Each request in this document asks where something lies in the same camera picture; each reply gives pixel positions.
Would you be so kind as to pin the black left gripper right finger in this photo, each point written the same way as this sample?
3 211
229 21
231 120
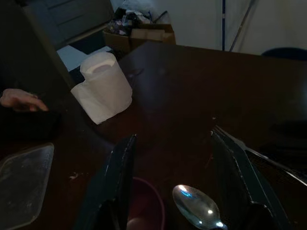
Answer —
239 187

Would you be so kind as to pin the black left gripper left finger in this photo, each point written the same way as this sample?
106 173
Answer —
112 187

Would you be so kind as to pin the person's left hand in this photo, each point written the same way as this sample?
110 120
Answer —
19 99

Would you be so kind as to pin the maroon cup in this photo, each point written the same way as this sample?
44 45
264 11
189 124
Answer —
146 203

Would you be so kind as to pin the silver metal spoon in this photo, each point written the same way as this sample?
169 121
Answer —
194 203

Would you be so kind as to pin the clear plastic container lid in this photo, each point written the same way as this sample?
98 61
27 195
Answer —
21 182

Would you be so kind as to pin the white toilet paper roll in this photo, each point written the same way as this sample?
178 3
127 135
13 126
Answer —
105 95

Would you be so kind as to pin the dark blue round bin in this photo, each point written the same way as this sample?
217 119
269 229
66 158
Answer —
285 53

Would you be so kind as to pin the large brown cardboard box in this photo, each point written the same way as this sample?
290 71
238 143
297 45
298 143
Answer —
117 42

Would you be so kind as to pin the grey metal pole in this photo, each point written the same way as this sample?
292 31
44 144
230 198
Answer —
242 24

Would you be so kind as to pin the blue pole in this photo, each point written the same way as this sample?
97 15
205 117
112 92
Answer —
223 24

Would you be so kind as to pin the dark crumpled wrappers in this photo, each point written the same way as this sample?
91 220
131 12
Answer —
122 21

